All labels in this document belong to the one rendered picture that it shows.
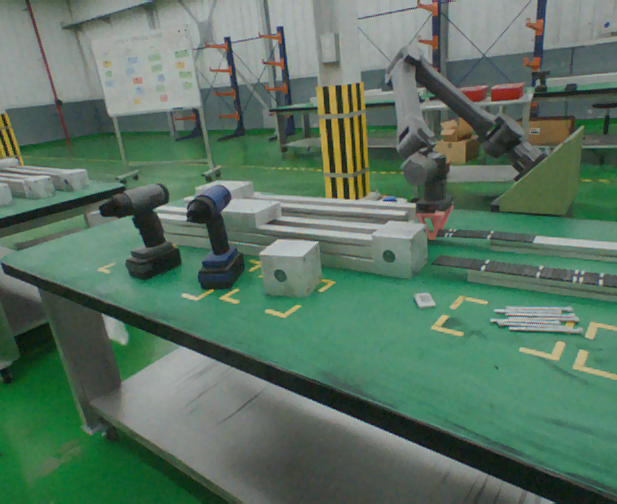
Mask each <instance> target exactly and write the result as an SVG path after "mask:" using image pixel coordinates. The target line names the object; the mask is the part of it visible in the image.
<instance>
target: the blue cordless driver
mask: <svg viewBox="0 0 617 504"><path fill-rule="evenodd" d="M230 201H231V193H230V191H229V190H228V188H227V187H225V186H223V185H214V186H211V187H210V188H208V189H207V190H205V191H204V192H202V193H201V194H198V195H197V196H195V197H194V198H193V199H192V200H191V201H189V204H188V205H187V206H188V207H187V215H186V216H187V219H186V221H187V223H188V221H190V223H193V224H195V223H196V224H201V225H203V224H206V227H207V231H208V235H209V239H210V244H211V249H212V251H211V252H210V253H209V254H208V255H207V256H206V257H205V258H204V259H203V260H202V265H203V267H202V268H201V269H200V270H198V274H197V279H198V283H201V288H202V289H203V290H213V289H230V288H231V287H232V286H233V285H234V283H235V281H236V280H238V278H239V277H240V275H241V274H242V273H243V271H244V270H245V266H244V259H243V253H242V252H238V248H236V247H229V243H228V235H227V231H226V227H225V223H224V218H223V216H222V214H221V212H222V211H223V210H224V209H225V208H227V207H228V205H229V204H230Z"/></svg>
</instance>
